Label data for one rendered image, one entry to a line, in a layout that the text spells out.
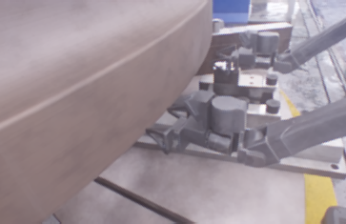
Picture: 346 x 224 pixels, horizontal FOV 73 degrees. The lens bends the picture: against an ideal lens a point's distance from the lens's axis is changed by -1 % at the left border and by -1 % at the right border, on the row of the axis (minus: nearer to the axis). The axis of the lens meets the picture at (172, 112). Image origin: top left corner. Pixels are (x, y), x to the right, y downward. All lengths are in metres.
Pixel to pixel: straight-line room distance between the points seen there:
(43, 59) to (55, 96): 0.12
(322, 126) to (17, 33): 0.63
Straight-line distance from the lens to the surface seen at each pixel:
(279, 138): 0.48
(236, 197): 1.27
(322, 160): 1.47
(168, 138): 0.52
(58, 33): 0.66
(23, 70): 0.60
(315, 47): 0.89
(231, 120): 0.48
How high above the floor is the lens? 1.34
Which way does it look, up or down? 35 degrees down
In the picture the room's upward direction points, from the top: 6 degrees counter-clockwise
